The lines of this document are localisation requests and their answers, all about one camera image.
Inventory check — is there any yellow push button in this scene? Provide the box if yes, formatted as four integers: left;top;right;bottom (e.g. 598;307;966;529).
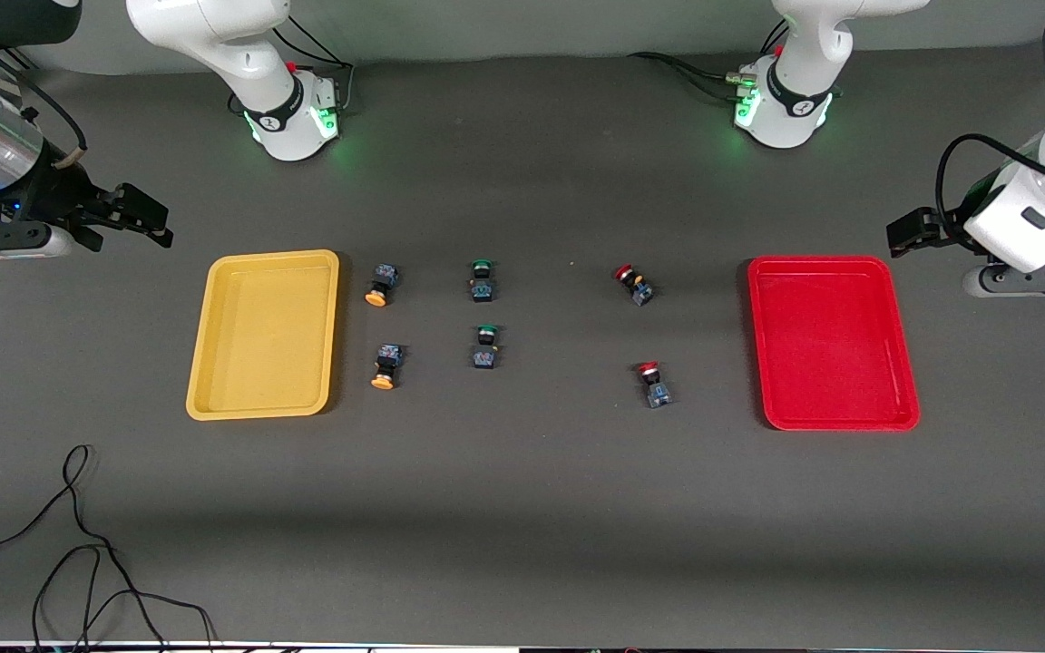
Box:
370;344;405;392
365;263;400;308

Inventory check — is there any red push button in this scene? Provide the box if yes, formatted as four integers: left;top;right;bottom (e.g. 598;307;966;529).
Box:
614;264;655;307
637;361;675;410

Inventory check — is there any red plastic tray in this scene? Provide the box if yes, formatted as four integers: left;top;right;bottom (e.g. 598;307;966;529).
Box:
747;256;922;433

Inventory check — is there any yellow plastic tray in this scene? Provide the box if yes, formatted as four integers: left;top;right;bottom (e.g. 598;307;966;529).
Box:
185;249;341;422

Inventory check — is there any green push button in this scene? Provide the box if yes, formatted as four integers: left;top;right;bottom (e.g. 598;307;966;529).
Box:
469;259;500;304
472;325;502;371

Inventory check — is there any black left arm base cable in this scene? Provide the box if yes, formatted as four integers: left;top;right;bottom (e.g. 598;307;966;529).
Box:
628;51;759;102

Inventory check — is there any thin black loose cable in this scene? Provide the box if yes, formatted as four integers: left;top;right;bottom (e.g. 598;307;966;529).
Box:
0;443;217;653

